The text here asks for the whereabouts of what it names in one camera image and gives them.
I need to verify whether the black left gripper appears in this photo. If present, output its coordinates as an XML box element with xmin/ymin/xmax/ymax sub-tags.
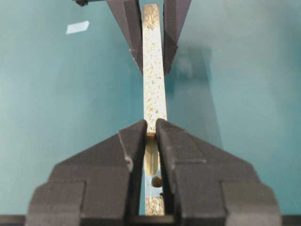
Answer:
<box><xmin>73</xmin><ymin>0</ymin><xmax>143</xmax><ymax>72</ymax></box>

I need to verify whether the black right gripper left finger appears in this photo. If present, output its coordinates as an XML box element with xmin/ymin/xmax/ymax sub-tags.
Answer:
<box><xmin>26</xmin><ymin>120</ymin><xmax>147</xmax><ymax>226</ymax></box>

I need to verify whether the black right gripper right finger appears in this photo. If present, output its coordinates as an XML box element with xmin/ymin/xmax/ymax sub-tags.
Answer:
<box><xmin>156</xmin><ymin>119</ymin><xmax>282</xmax><ymax>226</ymax></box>

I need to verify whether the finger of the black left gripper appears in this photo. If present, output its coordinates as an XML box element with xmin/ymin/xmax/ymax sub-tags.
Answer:
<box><xmin>163</xmin><ymin>0</ymin><xmax>191</xmax><ymax>75</ymax></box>

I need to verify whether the small wooden dowel rod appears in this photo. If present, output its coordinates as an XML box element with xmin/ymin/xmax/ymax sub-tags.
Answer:
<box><xmin>144</xmin><ymin>132</ymin><xmax>158</xmax><ymax>176</ymax></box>

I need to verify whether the white particle board plank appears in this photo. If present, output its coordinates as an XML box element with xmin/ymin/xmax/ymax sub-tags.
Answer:
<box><xmin>142</xmin><ymin>4</ymin><xmax>167</xmax><ymax>216</ymax></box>

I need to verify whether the white tape piece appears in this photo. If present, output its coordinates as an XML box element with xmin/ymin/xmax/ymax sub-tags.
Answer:
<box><xmin>66</xmin><ymin>21</ymin><xmax>90</xmax><ymax>35</ymax></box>

